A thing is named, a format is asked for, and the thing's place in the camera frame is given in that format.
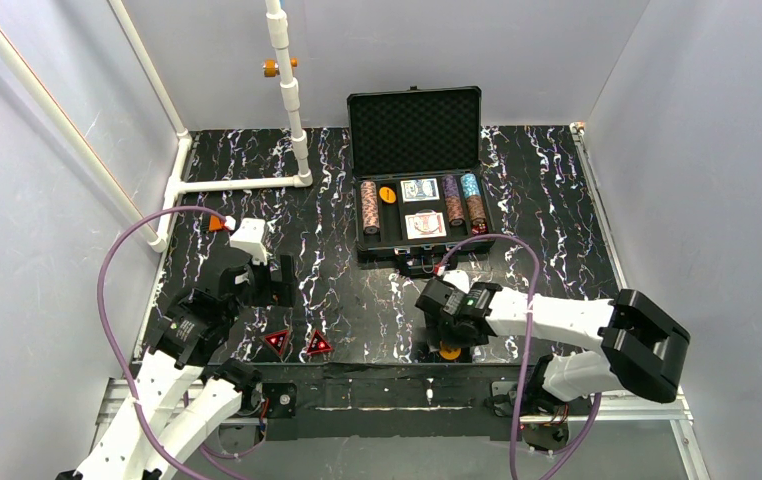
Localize red all-in triangle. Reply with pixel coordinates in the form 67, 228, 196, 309
263, 329, 292, 359
306, 329, 334, 356

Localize orange pipe fitting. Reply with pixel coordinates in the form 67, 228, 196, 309
262, 57, 298, 78

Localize blue chip stack in case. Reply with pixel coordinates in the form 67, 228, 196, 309
460, 173, 481, 199

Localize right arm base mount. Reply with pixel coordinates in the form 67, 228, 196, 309
483, 381, 570, 452

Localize purple chip stack in case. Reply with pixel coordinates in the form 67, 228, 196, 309
442, 175, 465, 227

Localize brown chip stack in case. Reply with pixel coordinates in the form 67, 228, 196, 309
465, 195, 487, 227

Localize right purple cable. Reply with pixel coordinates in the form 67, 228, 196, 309
433, 233, 602, 480

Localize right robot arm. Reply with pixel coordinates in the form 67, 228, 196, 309
415, 270, 691, 404

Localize orange poker chip stack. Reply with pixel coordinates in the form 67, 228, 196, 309
360, 180, 377, 211

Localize white pvc pipe frame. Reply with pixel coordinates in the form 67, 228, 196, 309
0, 1, 313, 220

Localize red dice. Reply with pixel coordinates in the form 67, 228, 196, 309
471, 223, 489, 235

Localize red playing card deck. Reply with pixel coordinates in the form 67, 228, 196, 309
404, 211, 447, 240

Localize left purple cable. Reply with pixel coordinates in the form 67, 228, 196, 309
96, 205, 270, 480

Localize yellow big blind button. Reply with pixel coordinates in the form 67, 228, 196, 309
378, 187, 397, 205
438, 346, 462, 362

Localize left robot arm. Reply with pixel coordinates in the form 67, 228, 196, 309
58, 217, 294, 479

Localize purple cable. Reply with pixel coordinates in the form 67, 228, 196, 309
96, 205, 270, 480
433, 233, 602, 480

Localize black poker set case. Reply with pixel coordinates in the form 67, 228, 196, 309
346, 86, 497, 278

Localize blue playing card deck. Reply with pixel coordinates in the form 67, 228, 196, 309
400, 178, 440, 203

